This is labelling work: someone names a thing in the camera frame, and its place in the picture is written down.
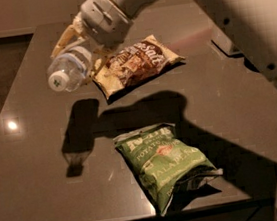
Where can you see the white ceramic canister jar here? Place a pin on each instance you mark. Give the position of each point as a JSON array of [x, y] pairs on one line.
[[224, 43]]

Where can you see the green jalapeno chips bag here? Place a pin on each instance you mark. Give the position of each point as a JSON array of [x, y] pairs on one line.
[[164, 164]]

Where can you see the brown salt chips bag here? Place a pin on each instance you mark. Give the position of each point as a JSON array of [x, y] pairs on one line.
[[135, 64]]

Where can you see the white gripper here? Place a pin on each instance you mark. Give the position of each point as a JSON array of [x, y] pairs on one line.
[[104, 19]]

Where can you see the clear blue plastic water bottle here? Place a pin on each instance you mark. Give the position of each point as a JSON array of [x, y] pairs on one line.
[[70, 70]]

